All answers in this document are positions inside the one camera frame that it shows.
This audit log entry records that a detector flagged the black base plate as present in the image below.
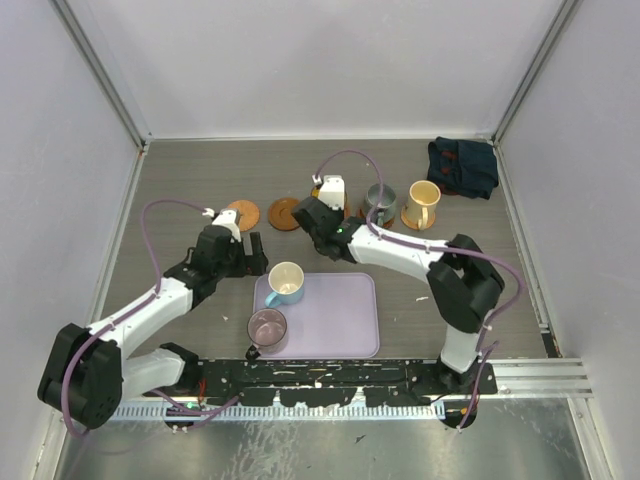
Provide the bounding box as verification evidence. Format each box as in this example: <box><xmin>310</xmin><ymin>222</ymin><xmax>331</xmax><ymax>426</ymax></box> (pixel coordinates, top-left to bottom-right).
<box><xmin>142</xmin><ymin>357</ymin><xmax>499</xmax><ymax>409</ymax></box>

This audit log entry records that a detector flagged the aluminium frame rail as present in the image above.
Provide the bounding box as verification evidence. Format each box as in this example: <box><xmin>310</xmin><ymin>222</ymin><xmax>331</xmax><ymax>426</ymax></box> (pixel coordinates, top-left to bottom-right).
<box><xmin>49</xmin><ymin>357</ymin><xmax>594</xmax><ymax>401</ymax></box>

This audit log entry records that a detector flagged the dark blue folded cloth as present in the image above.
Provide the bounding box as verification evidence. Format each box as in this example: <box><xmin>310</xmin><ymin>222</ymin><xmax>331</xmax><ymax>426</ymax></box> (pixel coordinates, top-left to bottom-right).
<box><xmin>427</xmin><ymin>137</ymin><xmax>499</xmax><ymax>200</ymax></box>

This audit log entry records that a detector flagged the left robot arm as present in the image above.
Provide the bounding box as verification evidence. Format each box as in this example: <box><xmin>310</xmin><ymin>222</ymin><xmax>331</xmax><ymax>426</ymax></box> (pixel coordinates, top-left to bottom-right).
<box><xmin>37</xmin><ymin>225</ymin><xmax>268</xmax><ymax>430</ymax></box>

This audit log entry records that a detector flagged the grey green mug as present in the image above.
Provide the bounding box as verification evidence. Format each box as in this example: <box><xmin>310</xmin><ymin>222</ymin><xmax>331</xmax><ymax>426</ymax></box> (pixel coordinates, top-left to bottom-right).
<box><xmin>360</xmin><ymin>184</ymin><xmax>397</xmax><ymax>228</ymax></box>

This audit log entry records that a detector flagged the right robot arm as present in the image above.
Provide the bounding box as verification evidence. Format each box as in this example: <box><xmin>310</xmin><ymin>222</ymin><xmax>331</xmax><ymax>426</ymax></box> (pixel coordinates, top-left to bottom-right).
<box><xmin>292</xmin><ymin>196</ymin><xmax>504</xmax><ymax>394</ymax></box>

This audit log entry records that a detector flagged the cream mug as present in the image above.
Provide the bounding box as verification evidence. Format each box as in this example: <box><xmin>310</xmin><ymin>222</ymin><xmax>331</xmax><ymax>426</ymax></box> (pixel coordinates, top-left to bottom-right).
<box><xmin>402</xmin><ymin>180</ymin><xmax>441</xmax><ymax>218</ymax></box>

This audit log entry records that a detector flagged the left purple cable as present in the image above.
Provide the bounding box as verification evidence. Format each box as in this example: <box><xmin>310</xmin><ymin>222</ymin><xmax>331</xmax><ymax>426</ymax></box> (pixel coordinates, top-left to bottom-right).
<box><xmin>58</xmin><ymin>199</ymin><xmax>244</xmax><ymax>439</ymax></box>

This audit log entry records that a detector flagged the white and blue mug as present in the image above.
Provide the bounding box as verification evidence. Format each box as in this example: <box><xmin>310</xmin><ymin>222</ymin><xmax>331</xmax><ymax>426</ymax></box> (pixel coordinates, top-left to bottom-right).
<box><xmin>264</xmin><ymin>262</ymin><xmax>305</xmax><ymax>308</ymax></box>

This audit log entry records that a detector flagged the purple glass mug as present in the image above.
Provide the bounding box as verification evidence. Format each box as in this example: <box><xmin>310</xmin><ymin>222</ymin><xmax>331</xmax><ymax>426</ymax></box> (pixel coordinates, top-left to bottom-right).
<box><xmin>245</xmin><ymin>308</ymin><xmax>289</xmax><ymax>361</ymax></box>

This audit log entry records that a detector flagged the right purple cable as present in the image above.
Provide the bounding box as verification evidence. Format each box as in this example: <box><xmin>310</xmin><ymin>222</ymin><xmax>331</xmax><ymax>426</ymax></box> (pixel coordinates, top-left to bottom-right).
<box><xmin>310</xmin><ymin>149</ymin><xmax>526</xmax><ymax>431</ymax></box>

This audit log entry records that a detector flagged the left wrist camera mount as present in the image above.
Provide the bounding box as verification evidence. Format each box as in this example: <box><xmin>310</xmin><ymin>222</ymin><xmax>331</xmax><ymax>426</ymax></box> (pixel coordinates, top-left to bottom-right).
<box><xmin>202</xmin><ymin>208</ymin><xmax>241</xmax><ymax>242</ymax></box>

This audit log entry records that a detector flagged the lavender plastic tray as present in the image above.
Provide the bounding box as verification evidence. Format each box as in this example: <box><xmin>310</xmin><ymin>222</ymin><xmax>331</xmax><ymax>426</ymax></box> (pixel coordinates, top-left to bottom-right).
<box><xmin>266</xmin><ymin>273</ymin><xmax>380</xmax><ymax>360</ymax></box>

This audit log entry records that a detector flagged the purple cable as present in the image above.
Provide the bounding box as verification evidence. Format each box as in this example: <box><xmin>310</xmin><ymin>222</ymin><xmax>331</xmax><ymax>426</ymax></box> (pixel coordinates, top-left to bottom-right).
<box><xmin>58</xmin><ymin>199</ymin><xmax>244</xmax><ymax>439</ymax></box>
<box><xmin>310</xmin><ymin>149</ymin><xmax>526</xmax><ymax>431</ymax></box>

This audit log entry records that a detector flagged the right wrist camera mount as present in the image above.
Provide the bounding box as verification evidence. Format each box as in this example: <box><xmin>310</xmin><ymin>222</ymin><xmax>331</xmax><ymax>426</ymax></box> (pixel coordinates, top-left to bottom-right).
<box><xmin>312</xmin><ymin>174</ymin><xmax>346</xmax><ymax>211</ymax></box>

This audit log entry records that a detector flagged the woven rattan coaster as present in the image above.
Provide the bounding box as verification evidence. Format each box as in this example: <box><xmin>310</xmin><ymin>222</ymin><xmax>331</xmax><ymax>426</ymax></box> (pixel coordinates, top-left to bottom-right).
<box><xmin>228</xmin><ymin>199</ymin><xmax>260</xmax><ymax>232</ymax></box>
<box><xmin>401</xmin><ymin>208</ymin><xmax>436</xmax><ymax>231</ymax></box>

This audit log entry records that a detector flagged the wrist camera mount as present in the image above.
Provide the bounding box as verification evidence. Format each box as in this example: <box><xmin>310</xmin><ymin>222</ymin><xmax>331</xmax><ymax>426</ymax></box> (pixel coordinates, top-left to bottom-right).
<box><xmin>312</xmin><ymin>174</ymin><xmax>346</xmax><ymax>211</ymax></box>
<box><xmin>202</xmin><ymin>208</ymin><xmax>241</xmax><ymax>242</ymax></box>

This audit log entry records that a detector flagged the brown wooden coaster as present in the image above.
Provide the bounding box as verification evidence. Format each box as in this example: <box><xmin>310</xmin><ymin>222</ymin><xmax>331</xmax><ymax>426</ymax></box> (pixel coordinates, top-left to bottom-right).
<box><xmin>268</xmin><ymin>197</ymin><xmax>299</xmax><ymax>231</ymax></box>
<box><xmin>356</xmin><ymin>208</ymin><xmax>395</xmax><ymax>229</ymax></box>

